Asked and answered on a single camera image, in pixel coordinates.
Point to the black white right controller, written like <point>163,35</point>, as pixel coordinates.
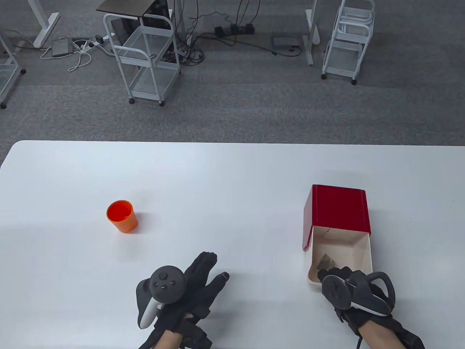
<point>334,291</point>

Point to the white desk leg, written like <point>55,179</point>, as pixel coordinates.
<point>311,32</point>
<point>45,29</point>

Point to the grey floor outlet plate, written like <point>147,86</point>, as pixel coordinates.
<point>285,41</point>

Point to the person's right hand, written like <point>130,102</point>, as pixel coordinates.
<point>359,321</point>

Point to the person's left hand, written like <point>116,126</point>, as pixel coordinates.
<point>198,287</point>

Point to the dark top small desk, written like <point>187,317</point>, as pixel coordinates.
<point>123,6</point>

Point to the black computer tower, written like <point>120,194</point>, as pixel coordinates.
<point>160,9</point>

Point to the white stacked utility cart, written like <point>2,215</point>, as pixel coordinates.
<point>343,58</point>

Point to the person's left forearm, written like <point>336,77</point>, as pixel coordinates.
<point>167,340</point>

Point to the black power strip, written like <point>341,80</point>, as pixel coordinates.
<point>234,29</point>

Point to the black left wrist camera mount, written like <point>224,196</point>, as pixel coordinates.
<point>194,336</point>

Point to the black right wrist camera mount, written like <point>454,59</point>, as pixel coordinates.
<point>410,338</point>

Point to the translucent pyramid tea bag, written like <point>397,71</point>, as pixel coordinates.
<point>326,261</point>

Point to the person's right forearm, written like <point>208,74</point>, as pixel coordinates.
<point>377,338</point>

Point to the grey box device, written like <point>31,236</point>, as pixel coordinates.
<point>61,47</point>

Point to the orange plastic cup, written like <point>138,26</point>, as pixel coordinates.
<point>125,223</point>

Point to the red white tea bag box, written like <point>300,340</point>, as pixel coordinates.
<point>338,207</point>

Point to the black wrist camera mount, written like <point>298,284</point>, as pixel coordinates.
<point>410,338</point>
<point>194,336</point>

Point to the white power strip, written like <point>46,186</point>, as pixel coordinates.
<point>95,43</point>

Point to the black white controller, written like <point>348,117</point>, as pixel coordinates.
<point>165,283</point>
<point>334,291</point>

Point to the black white left controller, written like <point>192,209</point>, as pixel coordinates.
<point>165,283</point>

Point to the white cart with black wheels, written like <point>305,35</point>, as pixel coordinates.
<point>5,78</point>

